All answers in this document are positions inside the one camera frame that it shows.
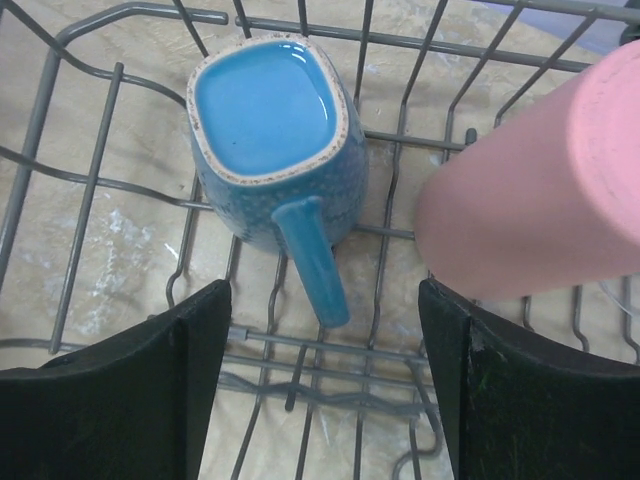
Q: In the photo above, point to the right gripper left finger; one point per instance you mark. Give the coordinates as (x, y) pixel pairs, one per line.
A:
(136, 405)

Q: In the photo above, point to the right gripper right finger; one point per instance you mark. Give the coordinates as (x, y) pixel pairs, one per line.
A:
(517, 405)

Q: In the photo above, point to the pink tumbler cup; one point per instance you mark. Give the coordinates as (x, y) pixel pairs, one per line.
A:
(549, 199)

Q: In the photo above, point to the blue mug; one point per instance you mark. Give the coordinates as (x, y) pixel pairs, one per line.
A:
(281, 155)

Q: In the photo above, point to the grey wire dish rack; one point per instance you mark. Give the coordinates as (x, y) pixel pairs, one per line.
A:
(103, 224)

